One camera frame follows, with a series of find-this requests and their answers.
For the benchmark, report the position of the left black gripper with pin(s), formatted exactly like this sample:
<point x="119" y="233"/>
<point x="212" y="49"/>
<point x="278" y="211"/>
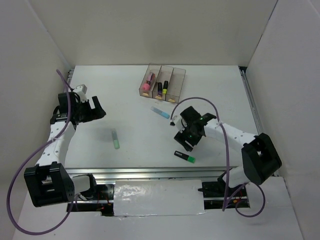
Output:
<point x="97" y="112"/>

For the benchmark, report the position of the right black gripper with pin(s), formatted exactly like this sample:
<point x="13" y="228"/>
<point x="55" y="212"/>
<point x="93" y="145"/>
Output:
<point x="181" y="137"/>

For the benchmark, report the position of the black green highlighter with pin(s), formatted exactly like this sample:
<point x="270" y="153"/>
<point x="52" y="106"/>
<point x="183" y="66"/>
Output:
<point x="185" y="157"/>

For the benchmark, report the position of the clear green highlighter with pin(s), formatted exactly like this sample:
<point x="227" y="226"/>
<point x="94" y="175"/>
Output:
<point x="115" y="139"/>

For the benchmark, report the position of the black yellow highlighter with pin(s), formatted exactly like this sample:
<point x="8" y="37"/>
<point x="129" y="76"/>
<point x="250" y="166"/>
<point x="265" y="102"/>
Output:
<point x="165" y="87"/>

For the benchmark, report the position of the black purple highlighter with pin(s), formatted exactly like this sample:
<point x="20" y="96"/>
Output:
<point x="159" y="90"/>

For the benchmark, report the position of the pink cap pen bundle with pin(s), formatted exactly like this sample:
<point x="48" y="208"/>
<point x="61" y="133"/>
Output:
<point x="149" y="80"/>

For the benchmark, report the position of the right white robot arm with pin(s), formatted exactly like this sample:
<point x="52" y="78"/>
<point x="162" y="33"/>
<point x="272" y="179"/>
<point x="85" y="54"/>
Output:
<point x="236" y="140"/>

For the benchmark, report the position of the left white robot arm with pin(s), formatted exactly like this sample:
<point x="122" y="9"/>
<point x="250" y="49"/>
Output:
<point x="48" y="182"/>

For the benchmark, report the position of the clear blue highlighter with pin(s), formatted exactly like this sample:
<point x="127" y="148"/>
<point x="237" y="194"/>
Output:
<point x="160" y="112"/>

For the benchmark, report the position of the clear right organizer bin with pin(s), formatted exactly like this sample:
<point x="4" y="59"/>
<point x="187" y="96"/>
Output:
<point x="175" y="85"/>

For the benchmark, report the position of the clear organizer bin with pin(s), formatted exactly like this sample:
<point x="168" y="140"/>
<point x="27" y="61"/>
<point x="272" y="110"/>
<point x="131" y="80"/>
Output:
<point x="150" y="68"/>
<point x="165" y="74"/>
<point x="175" y="85"/>

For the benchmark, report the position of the clear middle organizer bin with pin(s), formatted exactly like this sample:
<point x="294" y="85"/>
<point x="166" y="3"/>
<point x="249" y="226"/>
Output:
<point x="165" y="74"/>

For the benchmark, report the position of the white foil cover plate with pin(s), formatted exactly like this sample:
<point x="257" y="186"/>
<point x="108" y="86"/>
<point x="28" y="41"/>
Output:
<point x="158" y="198"/>

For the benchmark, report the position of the clear left organizer bin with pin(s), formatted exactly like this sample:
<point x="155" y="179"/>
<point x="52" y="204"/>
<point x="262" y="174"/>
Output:
<point x="150" y="68"/>

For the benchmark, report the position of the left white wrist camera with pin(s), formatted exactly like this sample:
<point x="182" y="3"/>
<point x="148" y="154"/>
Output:
<point x="81" y="90"/>

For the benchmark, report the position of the aluminium front rail frame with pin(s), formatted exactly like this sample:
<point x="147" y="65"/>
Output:
<point x="150" y="173"/>

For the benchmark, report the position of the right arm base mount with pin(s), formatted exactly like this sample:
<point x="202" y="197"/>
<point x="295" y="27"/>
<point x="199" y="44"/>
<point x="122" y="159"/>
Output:
<point x="213" y="193"/>

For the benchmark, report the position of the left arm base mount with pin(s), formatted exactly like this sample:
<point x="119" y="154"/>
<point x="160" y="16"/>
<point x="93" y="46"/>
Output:
<point x="100" y="200"/>

